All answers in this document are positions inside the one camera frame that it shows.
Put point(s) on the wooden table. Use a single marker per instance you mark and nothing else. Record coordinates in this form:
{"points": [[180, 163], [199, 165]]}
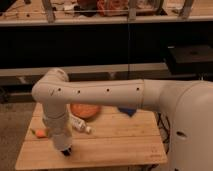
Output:
{"points": [[115, 143]]}

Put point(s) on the orange carrot toy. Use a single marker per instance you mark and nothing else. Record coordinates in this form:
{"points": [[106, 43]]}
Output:
{"points": [[39, 133]]}

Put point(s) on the black box on right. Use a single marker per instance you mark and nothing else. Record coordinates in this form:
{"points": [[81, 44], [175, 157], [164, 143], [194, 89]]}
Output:
{"points": [[196, 59]]}

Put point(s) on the black striped eraser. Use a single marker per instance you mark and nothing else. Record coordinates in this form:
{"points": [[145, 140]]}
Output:
{"points": [[67, 152]]}

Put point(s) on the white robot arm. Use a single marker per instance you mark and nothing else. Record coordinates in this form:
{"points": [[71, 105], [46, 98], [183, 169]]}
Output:
{"points": [[188, 105]]}

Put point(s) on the long shelf bench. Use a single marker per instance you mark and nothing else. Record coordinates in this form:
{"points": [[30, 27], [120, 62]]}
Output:
{"points": [[30, 75]]}

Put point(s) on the white tube bottle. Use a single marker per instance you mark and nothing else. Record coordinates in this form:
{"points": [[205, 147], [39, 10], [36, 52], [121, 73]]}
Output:
{"points": [[79, 124]]}

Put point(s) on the orange ceramic cup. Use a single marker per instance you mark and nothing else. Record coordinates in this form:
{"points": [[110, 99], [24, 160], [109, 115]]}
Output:
{"points": [[84, 111]]}

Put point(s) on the blue cloth object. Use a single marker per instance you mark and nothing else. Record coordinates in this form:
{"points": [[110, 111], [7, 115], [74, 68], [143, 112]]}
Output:
{"points": [[127, 111]]}

